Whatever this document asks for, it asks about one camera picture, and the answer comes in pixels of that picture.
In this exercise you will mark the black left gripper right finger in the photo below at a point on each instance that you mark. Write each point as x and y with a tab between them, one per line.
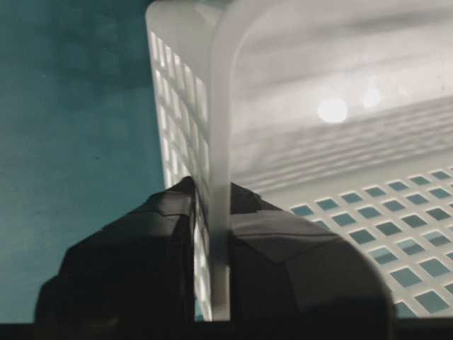
283	265

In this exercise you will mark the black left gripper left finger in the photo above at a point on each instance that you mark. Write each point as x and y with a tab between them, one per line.
138	267

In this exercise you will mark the white perforated plastic basket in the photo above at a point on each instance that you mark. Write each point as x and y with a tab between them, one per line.
337	111

